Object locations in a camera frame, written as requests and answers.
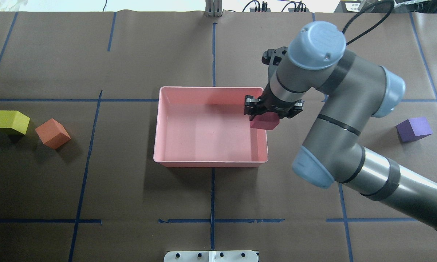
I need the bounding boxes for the aluminium frame post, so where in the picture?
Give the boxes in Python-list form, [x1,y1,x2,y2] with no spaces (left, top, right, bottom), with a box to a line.
[205,0,223,17]

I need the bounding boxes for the pink plastic bin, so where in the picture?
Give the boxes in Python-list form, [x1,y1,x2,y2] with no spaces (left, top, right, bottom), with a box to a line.
[153,86,269,167]

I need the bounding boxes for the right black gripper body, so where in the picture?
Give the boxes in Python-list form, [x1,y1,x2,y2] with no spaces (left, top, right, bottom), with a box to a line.
[249,87,303,120]

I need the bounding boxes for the red foam block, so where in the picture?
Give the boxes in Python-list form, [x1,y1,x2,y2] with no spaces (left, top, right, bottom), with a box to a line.
[250,112,280,130]

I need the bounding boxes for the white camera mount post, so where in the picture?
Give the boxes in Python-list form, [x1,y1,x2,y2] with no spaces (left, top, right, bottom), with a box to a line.
[163,250,260,262]

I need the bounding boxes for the purple foam block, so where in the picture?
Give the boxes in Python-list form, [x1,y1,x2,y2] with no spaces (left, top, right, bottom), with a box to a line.
[395,117,433,143]

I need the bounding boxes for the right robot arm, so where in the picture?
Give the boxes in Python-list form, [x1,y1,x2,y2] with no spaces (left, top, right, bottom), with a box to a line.
[244,20,437,231]

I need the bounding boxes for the orange foam block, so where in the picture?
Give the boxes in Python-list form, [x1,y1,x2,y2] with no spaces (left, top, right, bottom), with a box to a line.
[35,118,71,150]

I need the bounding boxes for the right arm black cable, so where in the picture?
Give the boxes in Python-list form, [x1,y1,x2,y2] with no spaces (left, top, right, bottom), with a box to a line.
[342,0,395,35]

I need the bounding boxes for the yellow foam block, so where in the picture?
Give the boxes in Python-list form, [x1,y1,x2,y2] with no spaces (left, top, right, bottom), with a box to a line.
[0,111,30,135]

